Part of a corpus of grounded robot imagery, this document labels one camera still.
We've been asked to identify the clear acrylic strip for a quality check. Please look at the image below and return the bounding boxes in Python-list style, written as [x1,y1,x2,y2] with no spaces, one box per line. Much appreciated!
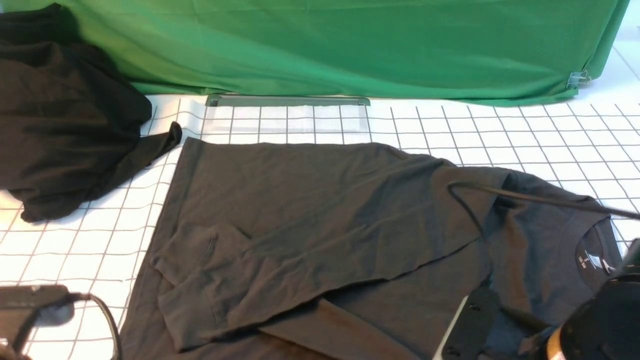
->
[205,95,370,134]

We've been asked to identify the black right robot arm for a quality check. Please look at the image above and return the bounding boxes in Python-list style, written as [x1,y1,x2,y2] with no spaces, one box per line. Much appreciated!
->
[543,238,640,360]

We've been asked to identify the blue binder clip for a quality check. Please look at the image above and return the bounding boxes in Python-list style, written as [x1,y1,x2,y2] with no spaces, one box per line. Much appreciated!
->
[566,70,592,89]

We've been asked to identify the dark gray long-sleeved shirt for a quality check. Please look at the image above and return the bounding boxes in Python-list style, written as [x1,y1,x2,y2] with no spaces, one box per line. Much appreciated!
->
[121,138,622,360]

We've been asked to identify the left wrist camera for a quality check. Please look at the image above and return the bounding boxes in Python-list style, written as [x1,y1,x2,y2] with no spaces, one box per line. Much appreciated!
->
[0,285,75,351]

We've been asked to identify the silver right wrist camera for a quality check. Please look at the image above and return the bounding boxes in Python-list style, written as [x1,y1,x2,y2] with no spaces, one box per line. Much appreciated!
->
[432,286,501,360]

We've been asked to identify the white grid table mat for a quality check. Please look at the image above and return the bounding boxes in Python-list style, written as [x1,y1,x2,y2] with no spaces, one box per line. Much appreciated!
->
[0,96,640,360]

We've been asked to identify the green backdrop cloth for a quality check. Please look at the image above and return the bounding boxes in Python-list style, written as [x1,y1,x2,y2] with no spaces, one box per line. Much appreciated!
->
[0,0,632,106]

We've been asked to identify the black crumpled garment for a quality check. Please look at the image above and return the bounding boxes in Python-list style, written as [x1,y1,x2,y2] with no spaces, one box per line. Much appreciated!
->
[0,3,182,223]

